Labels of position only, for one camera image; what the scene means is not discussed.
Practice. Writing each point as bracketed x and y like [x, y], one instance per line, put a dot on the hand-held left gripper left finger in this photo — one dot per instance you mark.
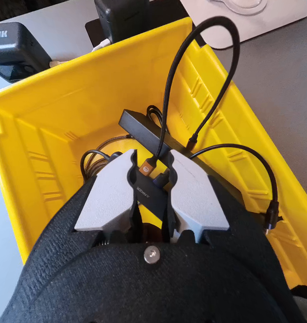
[108, 194]

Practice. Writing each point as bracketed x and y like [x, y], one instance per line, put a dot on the long black usb hub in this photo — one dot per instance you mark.
[143, 131]

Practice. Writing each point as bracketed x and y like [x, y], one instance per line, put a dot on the white board stand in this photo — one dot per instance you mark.
[282, 20]

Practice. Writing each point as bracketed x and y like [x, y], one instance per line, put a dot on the black power adapter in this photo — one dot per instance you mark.
[14, 50]
[123, 20]

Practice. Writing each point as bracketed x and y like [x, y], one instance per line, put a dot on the small black usb hub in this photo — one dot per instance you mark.
[149, 194]

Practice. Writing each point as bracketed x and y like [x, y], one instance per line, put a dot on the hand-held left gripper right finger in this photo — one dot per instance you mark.
[196, 196]

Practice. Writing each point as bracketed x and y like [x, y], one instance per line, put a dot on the yellow plastic bin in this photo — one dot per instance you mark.
[67, 101]

